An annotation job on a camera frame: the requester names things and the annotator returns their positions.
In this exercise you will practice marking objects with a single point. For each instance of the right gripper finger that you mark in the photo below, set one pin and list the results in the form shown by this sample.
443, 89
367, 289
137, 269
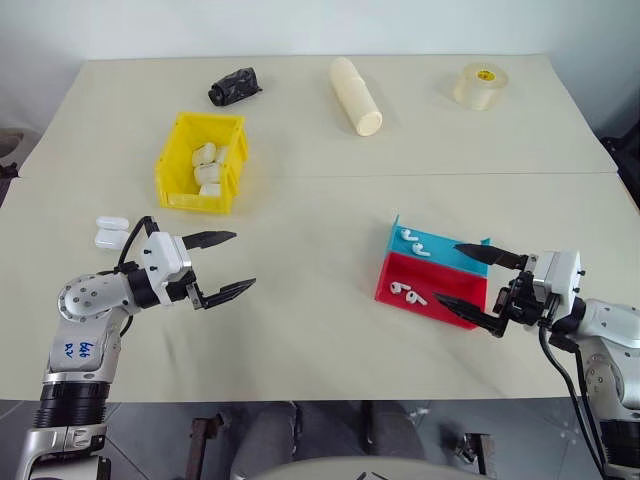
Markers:
470, 312
492, 255

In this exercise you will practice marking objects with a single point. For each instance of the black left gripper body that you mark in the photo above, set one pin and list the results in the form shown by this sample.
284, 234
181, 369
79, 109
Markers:
192, 292

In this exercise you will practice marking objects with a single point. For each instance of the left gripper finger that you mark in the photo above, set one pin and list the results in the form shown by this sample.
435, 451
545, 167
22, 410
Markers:
230, 292
210, 239

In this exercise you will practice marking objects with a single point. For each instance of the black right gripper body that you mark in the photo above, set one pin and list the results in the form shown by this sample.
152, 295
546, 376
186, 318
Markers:
525, 300

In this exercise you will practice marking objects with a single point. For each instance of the white charging case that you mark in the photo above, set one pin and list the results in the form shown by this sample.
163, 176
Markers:
222, 155
109, 235
204, 154
207, 173
210, 190

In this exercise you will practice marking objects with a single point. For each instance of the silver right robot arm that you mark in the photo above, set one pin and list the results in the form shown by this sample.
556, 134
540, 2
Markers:
605, 320

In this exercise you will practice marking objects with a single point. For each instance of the white closed charging case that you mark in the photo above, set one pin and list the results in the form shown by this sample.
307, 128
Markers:
204, 154
207, 173
210, 190
222, 155

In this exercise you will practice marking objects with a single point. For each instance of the yellow plastic bin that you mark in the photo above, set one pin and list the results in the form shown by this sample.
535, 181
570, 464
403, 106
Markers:
172, 175

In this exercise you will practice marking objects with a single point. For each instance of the red plastic tray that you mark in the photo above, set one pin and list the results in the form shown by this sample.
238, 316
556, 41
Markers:
450, 285

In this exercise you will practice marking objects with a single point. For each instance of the blue plastic tray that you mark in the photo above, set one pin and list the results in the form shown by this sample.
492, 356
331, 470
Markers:
445, 250

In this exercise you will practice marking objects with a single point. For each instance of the black crumpled plastic bag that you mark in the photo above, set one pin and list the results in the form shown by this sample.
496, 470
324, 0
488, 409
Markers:
234, 87

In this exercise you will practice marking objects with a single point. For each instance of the dark bag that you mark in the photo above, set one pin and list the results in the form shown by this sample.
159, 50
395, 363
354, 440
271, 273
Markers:
622, 165

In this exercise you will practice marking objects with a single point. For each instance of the translucent tape roll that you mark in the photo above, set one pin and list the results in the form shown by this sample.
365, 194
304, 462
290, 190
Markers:
480, 87

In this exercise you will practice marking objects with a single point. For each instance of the pale grey robot torso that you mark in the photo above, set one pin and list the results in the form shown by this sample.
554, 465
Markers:
350, 470

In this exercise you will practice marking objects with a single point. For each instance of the cream cylindrical roll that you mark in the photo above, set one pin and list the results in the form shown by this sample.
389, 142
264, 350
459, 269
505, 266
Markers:
355, 97

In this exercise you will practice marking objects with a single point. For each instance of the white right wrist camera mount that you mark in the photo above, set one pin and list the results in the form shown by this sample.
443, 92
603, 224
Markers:
560, 275

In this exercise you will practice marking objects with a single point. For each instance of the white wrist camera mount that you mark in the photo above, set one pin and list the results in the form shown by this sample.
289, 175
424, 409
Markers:
160, 255
560, 275

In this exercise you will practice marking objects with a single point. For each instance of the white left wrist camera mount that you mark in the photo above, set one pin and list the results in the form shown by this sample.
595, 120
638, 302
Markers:
160, 255

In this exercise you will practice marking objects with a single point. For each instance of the rusty brown metal bracket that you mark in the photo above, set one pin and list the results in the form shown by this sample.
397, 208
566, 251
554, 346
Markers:
205, 445
479, 452

